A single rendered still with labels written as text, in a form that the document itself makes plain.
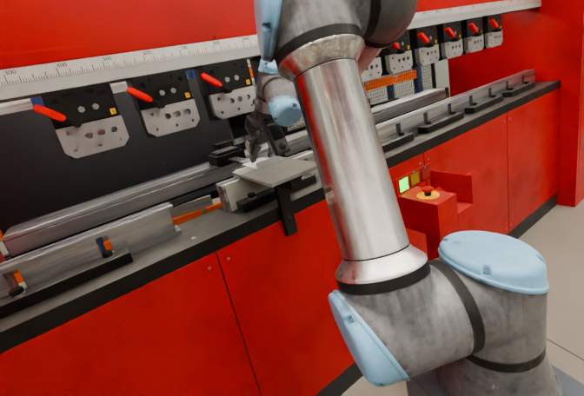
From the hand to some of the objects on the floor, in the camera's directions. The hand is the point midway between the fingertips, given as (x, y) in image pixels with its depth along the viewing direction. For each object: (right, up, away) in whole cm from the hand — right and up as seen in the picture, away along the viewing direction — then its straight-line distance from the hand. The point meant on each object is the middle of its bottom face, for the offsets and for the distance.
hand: (262, 158), depth 109 cm
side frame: (+192, -17, +158) cm, 249 cm away
